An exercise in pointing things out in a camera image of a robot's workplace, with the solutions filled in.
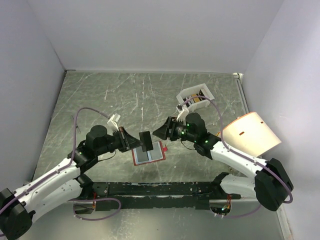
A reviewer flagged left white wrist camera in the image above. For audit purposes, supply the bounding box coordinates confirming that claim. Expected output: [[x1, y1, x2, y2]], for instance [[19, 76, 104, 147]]
[[107, 113, 121, 132]]

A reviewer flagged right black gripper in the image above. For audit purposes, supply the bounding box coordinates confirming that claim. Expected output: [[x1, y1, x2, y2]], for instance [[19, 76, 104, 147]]
[[152, 116, 197, 143]]

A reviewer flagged white orange lamp shade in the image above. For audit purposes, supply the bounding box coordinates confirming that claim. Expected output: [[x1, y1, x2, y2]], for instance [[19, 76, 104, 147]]
[[222, 112, 282, 157]]

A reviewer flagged white plastic card tray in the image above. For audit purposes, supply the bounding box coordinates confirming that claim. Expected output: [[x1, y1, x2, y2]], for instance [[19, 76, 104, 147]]
[[176, 83, 215, 112]]

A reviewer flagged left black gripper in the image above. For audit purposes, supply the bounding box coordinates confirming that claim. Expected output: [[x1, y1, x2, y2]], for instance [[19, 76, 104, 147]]
[[96, 126, 144, 156]]

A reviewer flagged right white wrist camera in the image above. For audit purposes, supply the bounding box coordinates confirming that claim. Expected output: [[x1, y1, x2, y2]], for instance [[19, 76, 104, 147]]
[[176, 104, 189, 122]]

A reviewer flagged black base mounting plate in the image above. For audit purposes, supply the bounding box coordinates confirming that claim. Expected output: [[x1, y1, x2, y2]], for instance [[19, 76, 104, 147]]
[[93, 181, 228, 211]]

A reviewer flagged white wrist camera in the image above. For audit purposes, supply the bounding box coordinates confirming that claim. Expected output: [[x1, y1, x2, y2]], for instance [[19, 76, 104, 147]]
[[176, 104, 189, 122], [107, 113, 121, 132]]

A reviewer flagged red leather card holder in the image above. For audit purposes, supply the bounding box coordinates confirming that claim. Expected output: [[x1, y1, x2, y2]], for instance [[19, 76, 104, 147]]
[[131, 141, 168, 166]]

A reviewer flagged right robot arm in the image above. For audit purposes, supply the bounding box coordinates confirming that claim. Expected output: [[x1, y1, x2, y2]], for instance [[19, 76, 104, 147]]
[[152, 113, 294, 212]]

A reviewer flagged black credit card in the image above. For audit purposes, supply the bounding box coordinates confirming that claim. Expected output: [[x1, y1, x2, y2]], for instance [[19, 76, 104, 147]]
[[149, 147, 163, 161], [139, 131, 154, 152]]

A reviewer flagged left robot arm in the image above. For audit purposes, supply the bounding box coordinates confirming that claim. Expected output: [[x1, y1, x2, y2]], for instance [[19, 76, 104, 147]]
[[0, 125, 143, 240]]

